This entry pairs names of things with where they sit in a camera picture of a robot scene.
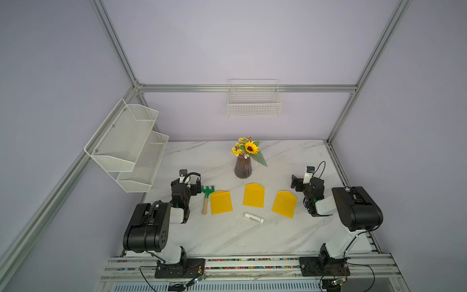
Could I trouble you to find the green toy rake wooden handle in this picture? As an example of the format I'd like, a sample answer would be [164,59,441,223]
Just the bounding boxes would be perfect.
[201,186,215,215]

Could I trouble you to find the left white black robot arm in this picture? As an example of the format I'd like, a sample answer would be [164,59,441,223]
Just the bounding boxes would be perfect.
[123,172,201,265]

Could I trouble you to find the white glue stick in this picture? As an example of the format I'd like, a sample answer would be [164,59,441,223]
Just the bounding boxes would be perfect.
[243,212,265,224]

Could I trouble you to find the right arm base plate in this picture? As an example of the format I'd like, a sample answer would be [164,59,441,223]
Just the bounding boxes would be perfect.
[299,257,350,277]

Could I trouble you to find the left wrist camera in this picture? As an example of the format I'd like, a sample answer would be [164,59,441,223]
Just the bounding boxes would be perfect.
[179,169,188,183]

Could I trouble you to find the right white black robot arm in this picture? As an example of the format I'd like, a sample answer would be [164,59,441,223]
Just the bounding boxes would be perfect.
[291,175,384,266]

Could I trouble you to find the yellow envelope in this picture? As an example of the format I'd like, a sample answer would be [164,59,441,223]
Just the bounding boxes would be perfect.
[210,191,234,215]
[271,191,297,219]
[243,183,265,208]

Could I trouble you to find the white two-tier mesh shelf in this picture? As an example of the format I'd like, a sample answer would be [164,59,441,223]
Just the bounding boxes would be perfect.
[84,99,169,193]

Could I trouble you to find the white wire wall basket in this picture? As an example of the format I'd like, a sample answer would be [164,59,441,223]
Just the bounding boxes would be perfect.
[227,79,282,118]

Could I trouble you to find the brown ribbed vase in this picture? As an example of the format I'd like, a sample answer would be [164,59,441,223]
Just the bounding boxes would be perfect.
[234,156,252,179]

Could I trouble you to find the sunflower bouquet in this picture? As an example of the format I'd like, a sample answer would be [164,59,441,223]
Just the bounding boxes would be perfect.
[231,136,268,167]

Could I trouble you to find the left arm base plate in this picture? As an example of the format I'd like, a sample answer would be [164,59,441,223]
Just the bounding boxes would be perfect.
[154,258,206,279]

